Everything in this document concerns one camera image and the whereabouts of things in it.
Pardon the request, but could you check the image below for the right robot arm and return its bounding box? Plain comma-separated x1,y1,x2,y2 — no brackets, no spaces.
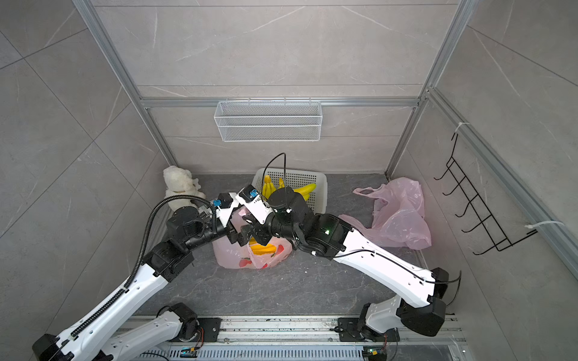
233,185,449,340

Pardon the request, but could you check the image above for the black wire hook rack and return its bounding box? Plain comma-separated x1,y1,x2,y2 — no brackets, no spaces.
434,133,538,256

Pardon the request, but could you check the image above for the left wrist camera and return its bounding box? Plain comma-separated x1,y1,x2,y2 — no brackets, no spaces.
212,193,240,228

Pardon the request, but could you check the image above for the white plastic basket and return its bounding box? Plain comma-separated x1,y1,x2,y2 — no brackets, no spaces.
251,168,328,214

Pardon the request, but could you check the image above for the yellow-green banana bunch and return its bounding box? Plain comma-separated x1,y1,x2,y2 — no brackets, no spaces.
262,174,284,199

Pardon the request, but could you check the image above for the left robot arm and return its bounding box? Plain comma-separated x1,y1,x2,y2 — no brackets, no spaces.
33,207,236,360

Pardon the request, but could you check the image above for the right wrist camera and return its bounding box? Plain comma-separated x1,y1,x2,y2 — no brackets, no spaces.
235,184,273,224

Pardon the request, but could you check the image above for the white wire wall basket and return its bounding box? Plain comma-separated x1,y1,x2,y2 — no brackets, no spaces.
214,100,323,142

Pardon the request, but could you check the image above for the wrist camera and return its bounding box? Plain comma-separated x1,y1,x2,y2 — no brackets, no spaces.
235,184,273,224
212,193,240,228

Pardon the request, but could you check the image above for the white teddy bear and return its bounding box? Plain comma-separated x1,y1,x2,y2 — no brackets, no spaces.
163,165,206,199

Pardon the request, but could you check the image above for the bright yellow banana bunch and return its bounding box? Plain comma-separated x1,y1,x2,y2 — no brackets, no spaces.
294,184,317,201

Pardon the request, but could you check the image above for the plain pink plastic bag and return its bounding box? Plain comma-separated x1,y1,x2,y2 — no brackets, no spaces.
340,177,432,251

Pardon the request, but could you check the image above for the pink printed plastic bag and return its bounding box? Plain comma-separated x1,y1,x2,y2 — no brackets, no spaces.
211,207,294,271

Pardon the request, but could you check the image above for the orange-yellow banana bunch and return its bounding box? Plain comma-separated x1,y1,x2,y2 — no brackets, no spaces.
249,238,276,256

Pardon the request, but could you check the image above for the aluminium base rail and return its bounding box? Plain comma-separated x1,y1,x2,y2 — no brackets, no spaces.
103,315,474,360

